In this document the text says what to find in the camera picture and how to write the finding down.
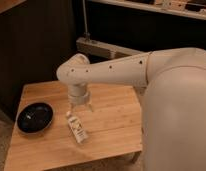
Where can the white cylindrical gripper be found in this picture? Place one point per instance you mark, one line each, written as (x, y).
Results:
(79, 94)

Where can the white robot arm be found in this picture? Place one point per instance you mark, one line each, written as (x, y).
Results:
(172, 84)

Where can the black ceramic bowl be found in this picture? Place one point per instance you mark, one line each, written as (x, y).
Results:
(35, 117)

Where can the wooden table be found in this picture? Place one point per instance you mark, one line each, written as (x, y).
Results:
(114, 128)

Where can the grey metal beam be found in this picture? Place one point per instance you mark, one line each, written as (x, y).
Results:
(101, 49)

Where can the vertical metal pole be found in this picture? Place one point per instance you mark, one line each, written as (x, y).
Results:
(86, 31)

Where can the white wall shelf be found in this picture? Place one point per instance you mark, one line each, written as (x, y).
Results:
(153, 8)

